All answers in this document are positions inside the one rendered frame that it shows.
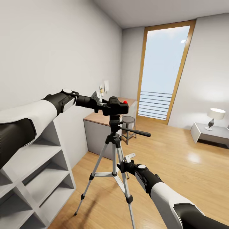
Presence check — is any digital camera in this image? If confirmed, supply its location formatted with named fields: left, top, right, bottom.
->
left=102, top=96, right=129, bottom=116

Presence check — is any camera tripod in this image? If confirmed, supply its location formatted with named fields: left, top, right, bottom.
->
left=75, top=115, right=151, bottom=229

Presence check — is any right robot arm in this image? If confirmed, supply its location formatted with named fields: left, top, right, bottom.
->
left=117, top=153, right=229, bottom=229

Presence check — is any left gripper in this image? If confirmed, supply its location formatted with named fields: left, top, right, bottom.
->
left=83, top=96, right=111, bottom=113

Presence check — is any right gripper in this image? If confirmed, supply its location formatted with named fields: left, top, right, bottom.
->
left=117, top=160, right=135, bottom=174

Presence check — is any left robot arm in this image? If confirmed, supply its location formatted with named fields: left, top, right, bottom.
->
left=0, top=89, right=111, bottom=169

